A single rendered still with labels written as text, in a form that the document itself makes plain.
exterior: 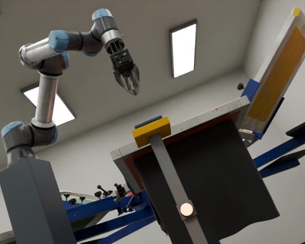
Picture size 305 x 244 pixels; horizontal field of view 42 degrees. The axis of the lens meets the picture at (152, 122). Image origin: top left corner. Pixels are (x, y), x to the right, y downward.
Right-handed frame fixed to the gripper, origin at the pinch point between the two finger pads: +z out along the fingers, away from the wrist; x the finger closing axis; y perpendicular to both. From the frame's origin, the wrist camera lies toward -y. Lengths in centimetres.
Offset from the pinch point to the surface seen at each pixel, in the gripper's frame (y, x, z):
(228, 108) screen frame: -17.2, 32.2, 13.5
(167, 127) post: 3.2, 5.1, 17.8
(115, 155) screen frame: -17.2, -15.6, 13.6
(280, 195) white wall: -490, 168, 27
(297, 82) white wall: -339, 212, -82
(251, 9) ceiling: -317, 200, -190
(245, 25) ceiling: -351, 196, -190
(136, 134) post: 6.5, -5.5, 17.1
